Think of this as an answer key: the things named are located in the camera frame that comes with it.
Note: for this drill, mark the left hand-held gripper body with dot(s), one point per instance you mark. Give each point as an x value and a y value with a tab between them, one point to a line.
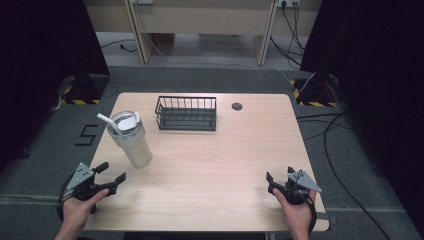
81	175

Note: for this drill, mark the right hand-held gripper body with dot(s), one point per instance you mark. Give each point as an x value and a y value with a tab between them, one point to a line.
301	185

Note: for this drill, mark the person's right hand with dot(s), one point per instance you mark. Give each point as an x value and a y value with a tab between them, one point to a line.
296	213

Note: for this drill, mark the person's left hand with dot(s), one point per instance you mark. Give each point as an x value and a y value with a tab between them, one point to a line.
78	210

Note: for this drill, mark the white tumbler cup with lid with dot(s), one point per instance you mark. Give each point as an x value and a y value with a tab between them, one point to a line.
131	143

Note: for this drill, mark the white drinking straw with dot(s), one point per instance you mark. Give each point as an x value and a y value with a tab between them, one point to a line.
108	121

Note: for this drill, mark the stand base with striped tape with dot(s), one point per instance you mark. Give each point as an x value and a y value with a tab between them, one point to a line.
315	91
85	91

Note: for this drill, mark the black curtain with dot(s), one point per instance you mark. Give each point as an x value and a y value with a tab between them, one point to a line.
40	66
376	83

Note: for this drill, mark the white wall socket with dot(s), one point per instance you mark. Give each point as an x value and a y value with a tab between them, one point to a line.
142	1
288	2

